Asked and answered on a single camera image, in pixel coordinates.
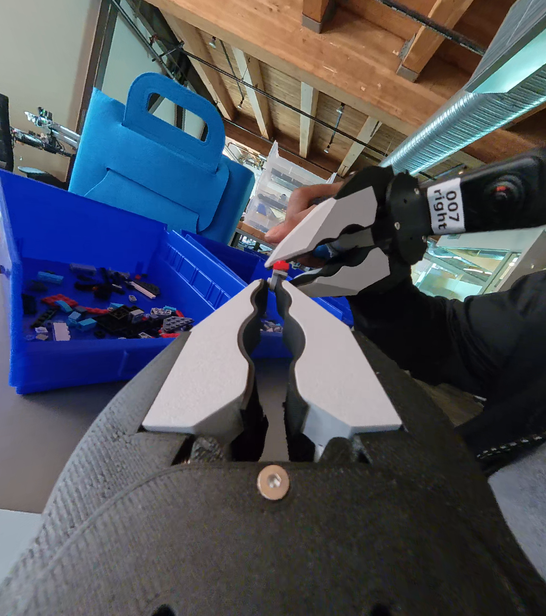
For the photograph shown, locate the person's right forearm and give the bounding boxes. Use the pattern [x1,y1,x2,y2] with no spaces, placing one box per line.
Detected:
[347,255,546,434]

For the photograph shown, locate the blue felt bag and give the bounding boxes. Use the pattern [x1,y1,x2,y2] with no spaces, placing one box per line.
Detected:
[68,72,256,244]

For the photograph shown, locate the grey desk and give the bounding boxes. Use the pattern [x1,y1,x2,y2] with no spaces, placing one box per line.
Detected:
[0,212,298,513]

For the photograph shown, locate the person's right hand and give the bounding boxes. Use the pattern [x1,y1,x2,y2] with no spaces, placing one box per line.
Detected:
[263,182,346,247]

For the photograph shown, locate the large pile of toy bricks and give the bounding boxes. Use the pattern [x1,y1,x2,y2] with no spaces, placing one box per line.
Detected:
[22,262,195,342]

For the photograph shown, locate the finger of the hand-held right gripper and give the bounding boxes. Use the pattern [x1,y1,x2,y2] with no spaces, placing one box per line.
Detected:
[293,240,390,296]
[263,187,380,269]

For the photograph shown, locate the blue plastic bin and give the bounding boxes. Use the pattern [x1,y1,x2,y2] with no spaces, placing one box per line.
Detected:
[0,166,252,395]
[181,230,353,359]

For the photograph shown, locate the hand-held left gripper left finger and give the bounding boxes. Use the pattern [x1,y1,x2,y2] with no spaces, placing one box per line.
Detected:
[142,279,269,461]

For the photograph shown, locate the silver ventilation duct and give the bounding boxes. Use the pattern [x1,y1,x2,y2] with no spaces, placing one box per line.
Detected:
[380,0,546,176]

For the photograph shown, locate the stack of clear plastic bins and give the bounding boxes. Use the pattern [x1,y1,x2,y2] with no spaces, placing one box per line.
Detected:
[245,141,298,236]

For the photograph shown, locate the person's upper body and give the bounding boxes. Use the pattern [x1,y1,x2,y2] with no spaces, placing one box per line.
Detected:
[461,423,546,616]

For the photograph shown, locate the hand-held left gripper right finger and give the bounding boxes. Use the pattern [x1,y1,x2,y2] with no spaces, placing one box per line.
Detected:
[279,280,404,461]

